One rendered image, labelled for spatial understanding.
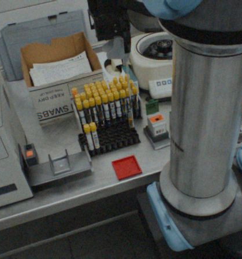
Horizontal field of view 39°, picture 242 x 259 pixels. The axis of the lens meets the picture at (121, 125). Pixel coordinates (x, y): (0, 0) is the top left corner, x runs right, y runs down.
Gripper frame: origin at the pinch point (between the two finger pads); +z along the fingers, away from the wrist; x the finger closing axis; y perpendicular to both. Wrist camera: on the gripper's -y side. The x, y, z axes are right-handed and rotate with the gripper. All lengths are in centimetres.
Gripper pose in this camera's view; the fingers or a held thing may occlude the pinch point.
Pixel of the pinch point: (126, 59)
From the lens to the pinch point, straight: 91.0
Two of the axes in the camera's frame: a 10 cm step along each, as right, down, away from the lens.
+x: 3.1, 6.1, -7.3
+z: 1.0, 7.4, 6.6
